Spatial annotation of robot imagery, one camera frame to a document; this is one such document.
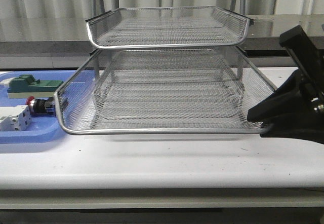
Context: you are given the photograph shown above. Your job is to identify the white circuit breaker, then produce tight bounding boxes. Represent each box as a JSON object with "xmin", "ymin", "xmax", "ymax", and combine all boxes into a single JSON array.
[{"xmin": 1, "ymin": 105, "xmax": 32, "ymax": 131}]

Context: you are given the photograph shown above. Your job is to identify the silver mesh tray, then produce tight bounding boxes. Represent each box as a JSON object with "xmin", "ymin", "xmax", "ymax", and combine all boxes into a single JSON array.
[
  {"xmin": 54, "ymin": 46, "xmax": 276, "ymax": 135},
  {"xmin": 86, "ymin": 6, "xmax": 252, "ymax": 49}
]

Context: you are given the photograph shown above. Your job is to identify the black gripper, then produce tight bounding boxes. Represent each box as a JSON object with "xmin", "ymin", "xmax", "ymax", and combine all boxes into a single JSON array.
[{"xmin": 247, "ymin": 25, "xmax": 323, "ymax": 144}]

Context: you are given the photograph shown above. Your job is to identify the blue plastic tray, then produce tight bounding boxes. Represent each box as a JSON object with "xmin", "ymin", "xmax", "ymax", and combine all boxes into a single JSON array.
[{"xmin": 1, "ymin": 70, "xmax": 75, "ymax": 143}]

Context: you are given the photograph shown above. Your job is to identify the small white plastic part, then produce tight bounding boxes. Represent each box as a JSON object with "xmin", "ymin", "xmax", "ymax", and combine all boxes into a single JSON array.
[{"xmin": 0, "ymin": 78, "xmax": 14, "ymax": 88}]

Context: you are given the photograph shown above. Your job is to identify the red emergency stop button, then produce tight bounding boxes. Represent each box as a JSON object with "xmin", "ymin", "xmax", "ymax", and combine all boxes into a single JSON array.
[{"xmin": 26, "ymin": 96, "xmax": 60, "ymax": 117}]

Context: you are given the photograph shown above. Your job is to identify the silver metal rack frame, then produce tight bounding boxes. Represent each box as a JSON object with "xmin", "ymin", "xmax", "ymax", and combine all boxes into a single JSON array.
[{"xmin": 86, "ymin": 10, "xmax": 255, "ymax": 83}]

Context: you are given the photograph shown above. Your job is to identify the green electrical switch block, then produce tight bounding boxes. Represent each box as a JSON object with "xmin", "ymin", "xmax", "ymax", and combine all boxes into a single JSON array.
[{"xmin": 7, "ymin": 74, "xmax": 63, "ymax": 98}]

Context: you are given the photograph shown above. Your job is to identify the silver mesh top tray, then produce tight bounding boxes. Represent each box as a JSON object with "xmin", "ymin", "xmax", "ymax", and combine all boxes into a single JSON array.
[{"xmin": 86, "ymin": 6, "xmax": 252, "ymax": 49}]

